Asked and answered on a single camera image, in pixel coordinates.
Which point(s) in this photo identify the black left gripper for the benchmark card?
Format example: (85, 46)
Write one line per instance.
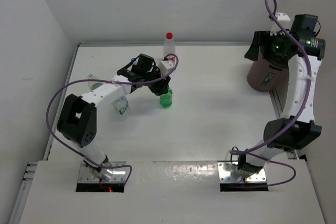
(161, 86)

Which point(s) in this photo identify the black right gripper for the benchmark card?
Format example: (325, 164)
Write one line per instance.
(263, 38)

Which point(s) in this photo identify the green plastic bottle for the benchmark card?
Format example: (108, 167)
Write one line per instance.
(166, 99)

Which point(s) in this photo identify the blue cap clear bottle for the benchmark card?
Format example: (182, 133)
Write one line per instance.
(134, 61)

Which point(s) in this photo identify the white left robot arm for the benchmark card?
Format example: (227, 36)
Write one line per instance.
(78, 118)

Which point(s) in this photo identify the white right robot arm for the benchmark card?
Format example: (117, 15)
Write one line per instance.
(295, 128)

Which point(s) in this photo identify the brown bin black rim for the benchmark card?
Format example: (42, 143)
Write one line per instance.
(264, 76)

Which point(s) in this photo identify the red cap labelled bottle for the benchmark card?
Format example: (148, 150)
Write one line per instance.
(169, 47)

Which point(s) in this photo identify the blue label clear bottle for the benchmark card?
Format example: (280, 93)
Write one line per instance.
(121, 106)

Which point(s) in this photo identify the green label clear bottle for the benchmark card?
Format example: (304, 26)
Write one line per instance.
(93, 83)

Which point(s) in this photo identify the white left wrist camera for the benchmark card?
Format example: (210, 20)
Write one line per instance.
(165, 66)

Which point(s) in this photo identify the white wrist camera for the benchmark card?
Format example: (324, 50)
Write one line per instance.
(284, 20)
(165, 66)

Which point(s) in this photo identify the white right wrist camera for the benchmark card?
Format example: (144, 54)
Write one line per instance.
(284, 20)

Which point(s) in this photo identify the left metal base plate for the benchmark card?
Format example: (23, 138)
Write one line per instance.
(116, 175)

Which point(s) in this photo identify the metal base plate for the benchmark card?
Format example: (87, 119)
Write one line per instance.
(116, 175)
(229, 174)

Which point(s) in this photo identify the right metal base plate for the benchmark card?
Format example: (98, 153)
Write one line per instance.
(229, 174)

